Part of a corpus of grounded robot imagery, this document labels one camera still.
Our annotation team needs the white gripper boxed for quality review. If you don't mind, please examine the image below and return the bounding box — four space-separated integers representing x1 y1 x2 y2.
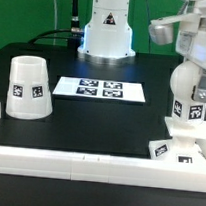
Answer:
175 0 206 103

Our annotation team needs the white lamp bulb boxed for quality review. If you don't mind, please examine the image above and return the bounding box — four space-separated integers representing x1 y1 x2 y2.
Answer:
170 60 206 125

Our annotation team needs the white lamp base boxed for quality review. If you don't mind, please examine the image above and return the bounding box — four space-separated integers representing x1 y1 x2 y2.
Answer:
149 117 206 165

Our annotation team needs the white lamp shade cone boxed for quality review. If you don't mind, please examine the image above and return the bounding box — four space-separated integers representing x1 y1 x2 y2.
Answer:
6 55 53 120

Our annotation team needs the white marker sheet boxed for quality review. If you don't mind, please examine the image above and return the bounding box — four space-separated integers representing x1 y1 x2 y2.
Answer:
53 77 145 103

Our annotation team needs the white front fence bar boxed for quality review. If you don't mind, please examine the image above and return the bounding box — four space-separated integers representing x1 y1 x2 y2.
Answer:
0 146 206 192

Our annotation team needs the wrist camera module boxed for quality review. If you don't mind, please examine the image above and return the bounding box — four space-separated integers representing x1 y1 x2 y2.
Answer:
148 14 189 45

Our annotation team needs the black cable bundle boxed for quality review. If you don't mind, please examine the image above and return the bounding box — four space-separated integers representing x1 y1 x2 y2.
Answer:
26 0 87 50

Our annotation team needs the white thin cable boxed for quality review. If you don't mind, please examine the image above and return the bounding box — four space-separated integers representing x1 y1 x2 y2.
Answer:
47 0 62 47

